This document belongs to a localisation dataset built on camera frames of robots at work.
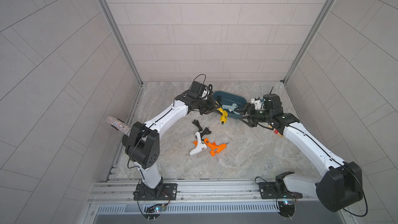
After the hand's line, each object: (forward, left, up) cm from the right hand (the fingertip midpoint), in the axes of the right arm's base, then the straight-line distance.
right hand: (236, 113), depth 76 cm
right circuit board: (-37, -19, -24) cm, 48 cm away
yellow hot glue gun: (0, +6, -2) cm, 6 cm away
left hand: (+6, +6, -2) cm, 9 cm away
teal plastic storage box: (+25, +2, -18) cm, 31 cm away
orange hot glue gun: (-9, +12, -18) cm, 23 cm away
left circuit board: (-36, +40, -18) cm, 57 cm away
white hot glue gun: (-9, +19, -18) cm, 28 cm away
